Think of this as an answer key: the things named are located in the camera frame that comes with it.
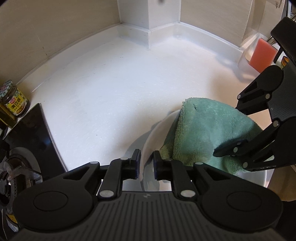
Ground yellow label sauce jar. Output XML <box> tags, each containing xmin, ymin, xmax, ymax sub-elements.
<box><xmin>1</xmin><ymin>80</ymin><xmax>30</xmax><ymax>118</ymax></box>

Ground black glass stove top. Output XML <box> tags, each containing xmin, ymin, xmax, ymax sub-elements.
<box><xmin>4</xmin><ymin>103</ymin><xmax>67</xmax><ymax>181</ymax></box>

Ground green microfibre cloth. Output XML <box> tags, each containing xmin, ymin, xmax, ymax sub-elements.
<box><xmin>159</xmin><ymin>98</ymin><xmax>262</xmax><ymax>175</ymax></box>

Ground gas stove burner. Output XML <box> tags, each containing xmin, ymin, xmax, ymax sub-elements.
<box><xmin>1</xmin><ymin>141</ymin><xmax>43</xmax><ymax>240</ymax></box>

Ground white ceramic bowl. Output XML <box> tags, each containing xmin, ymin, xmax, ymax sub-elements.
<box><xmin>139</xmin><ymin>110</ymin><xmax>274</xmax><ymax>192</ymax></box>

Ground clear plastic sponge holder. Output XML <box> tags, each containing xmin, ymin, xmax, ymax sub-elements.
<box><xmin>238</xmin><ymin>34</ymin><xmax>280</xmax><ymax>77</ymax></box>

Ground orange sponge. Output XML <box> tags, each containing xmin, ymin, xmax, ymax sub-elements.
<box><xmin>249</xmin><ymin>38</ymin><xmax>278</xmax><ymax>73</ymax></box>

